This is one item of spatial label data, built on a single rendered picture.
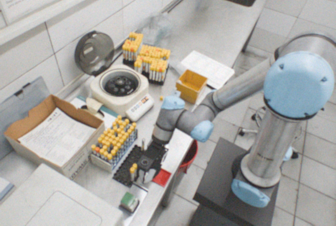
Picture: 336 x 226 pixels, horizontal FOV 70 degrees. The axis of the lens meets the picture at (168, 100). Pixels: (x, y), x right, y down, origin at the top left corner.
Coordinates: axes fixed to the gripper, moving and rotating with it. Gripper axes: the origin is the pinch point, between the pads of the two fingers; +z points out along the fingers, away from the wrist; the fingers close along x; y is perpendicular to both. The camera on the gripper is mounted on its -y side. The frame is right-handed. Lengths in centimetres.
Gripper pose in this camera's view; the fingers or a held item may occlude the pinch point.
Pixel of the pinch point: (143, 182)
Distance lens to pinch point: 98.4
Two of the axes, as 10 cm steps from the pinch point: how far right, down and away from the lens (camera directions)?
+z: -3.2, 8.9, 3.2
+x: -8.8, -4.0, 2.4
